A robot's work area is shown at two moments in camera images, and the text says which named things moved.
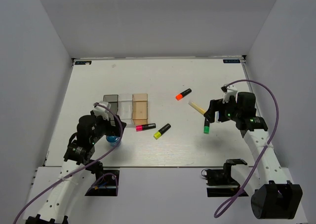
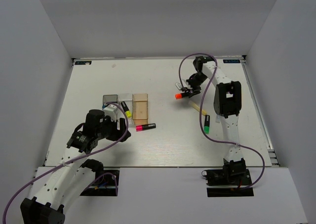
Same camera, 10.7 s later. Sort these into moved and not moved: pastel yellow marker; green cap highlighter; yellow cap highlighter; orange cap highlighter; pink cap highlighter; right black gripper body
Moved: right black gripper body; yellow cap highlighter
Not moved: pastel yellow marker; green cap highlighter; orange cap highlighter; pink cap highlighter
